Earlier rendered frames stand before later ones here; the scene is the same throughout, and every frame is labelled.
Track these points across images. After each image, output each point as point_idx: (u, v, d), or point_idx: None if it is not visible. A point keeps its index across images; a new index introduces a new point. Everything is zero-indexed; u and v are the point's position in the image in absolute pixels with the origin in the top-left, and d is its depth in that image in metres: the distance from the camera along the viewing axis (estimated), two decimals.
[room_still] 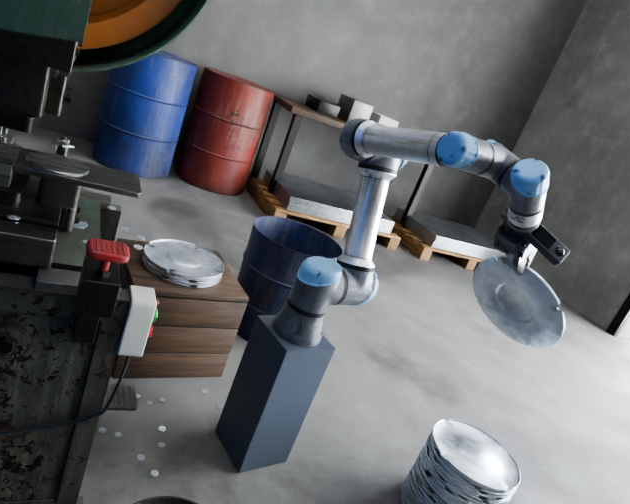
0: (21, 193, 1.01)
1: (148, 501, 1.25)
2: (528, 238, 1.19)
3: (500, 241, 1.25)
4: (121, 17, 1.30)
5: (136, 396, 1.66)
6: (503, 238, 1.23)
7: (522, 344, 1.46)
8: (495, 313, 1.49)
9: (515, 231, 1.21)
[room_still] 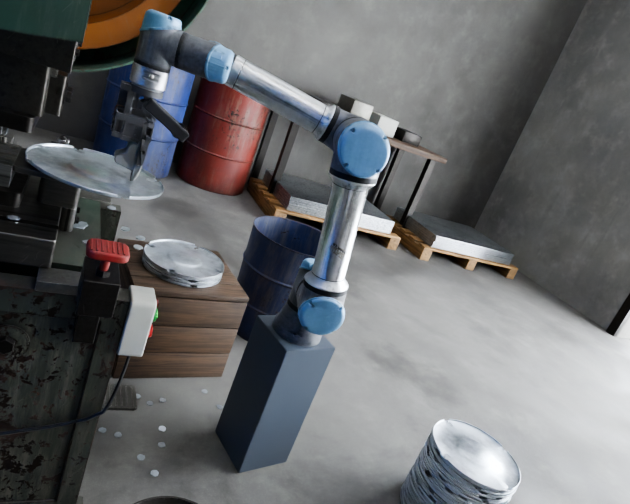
0: (21, 193, 1.01)
1: (148, 501, 1.25)
2: (156, 111, 1.10)
3: (121, 123, 1.07)
4: None
5: (136, 396, 1.66)
6: (128, 115, 1.06)
7: (33, 165, 1.01)
8: (91, 184, 1.04)
9: (138, 107, 1.08)
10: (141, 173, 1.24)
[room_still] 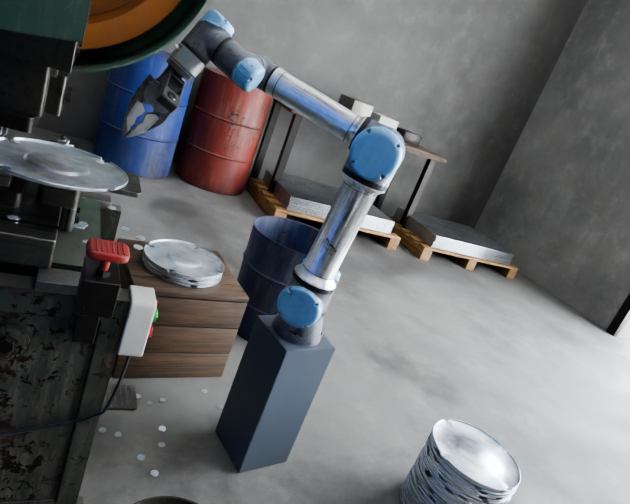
0: (21, 193, 1.01)
1: (148, 501, 1.25)
2: (165, 76, 1.18)
3: (145, 82, 1.22)
4: None
5: (136, 396, 1.66)
6: (150, 75, 1.21)
7: (9, 173, 0.95)
8: (73, 182, 1.03)
9: (163, 77, 1.21)
10: (85, 155, 1.21)
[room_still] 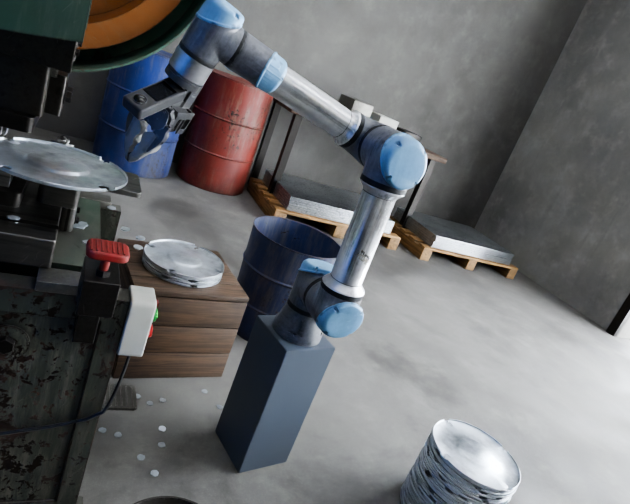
0: (21, 193, 1.01)
1: (148, 501, 1.25)
2: (159, 84, 0.96)
3: None
4: None
5: (136, 396, 1.66)
6: None
7: (118, 188, 1.09)
8: (104, 170, 1.16)
9: None
10: (0, 143, 1.08)
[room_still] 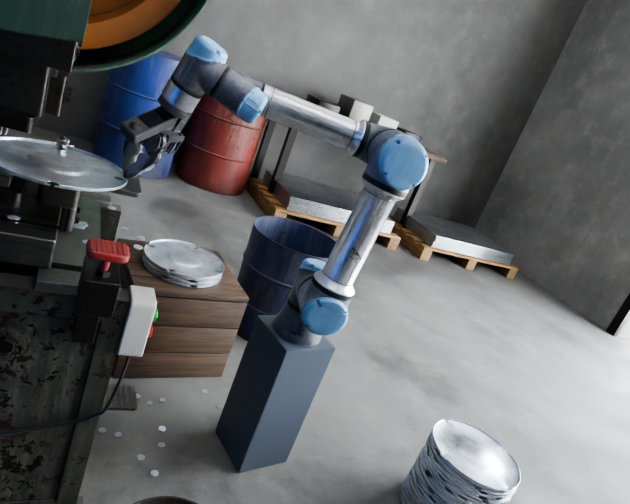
0: (21, 193, 1.01)
1: (148, 501, 1.25)
2: (152, 112, 1.09)
3: None
4: (101, 23, 1.29)
5: (136, 396, 1.66)
6: None
7: (48, 143, 1.19)
8: (13, 147, 1.09)
9: None
10: (75, 186, 1.01)
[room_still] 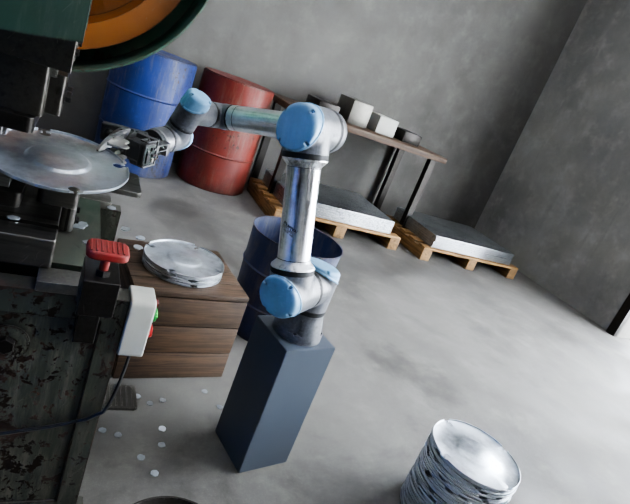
0: (21, 193, 1.01)
1: (148, 501, 1.25)
2: None
3: (144, 163, 1.31)
4: (139, 7, 1.30)
5: (136, 396, 1.66)
6: None
7: None
8: (7, 144, 1.05)
9: None
10: (93, 188, 1.04)
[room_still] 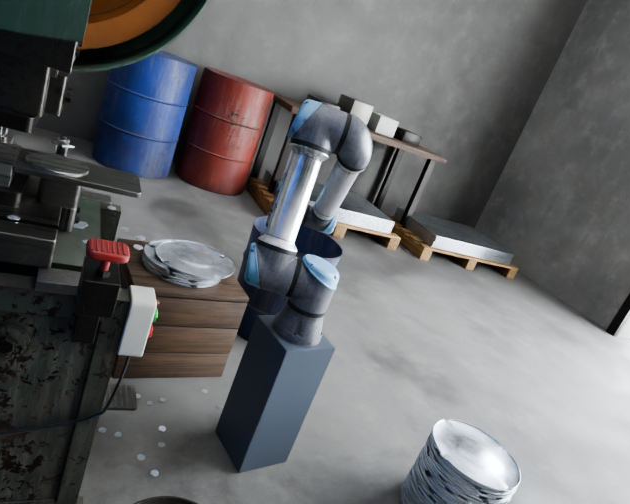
0: (21, 193, 1.01)
1: (148, 501, 1.25)
2: None
3: None
4: None
5: (136, 396, 1.66)
6: (261, 234, 1.87)
7: (220, 253, 1.96)
8: (191, 247, 1.92)
9: None
10: (175, 267, 1.72)
